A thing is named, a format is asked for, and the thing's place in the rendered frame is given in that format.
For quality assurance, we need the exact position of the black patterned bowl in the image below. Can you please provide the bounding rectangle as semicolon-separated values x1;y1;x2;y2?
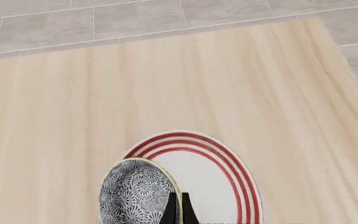
98;157;183;224

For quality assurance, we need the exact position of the white plate with red rings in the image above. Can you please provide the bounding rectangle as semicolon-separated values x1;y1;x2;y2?
121;129;264;224

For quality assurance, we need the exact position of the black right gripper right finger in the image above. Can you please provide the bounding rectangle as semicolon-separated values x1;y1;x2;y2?
181;192;201;224

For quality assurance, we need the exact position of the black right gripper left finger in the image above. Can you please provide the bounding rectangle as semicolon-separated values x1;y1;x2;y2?
161;192;181;224

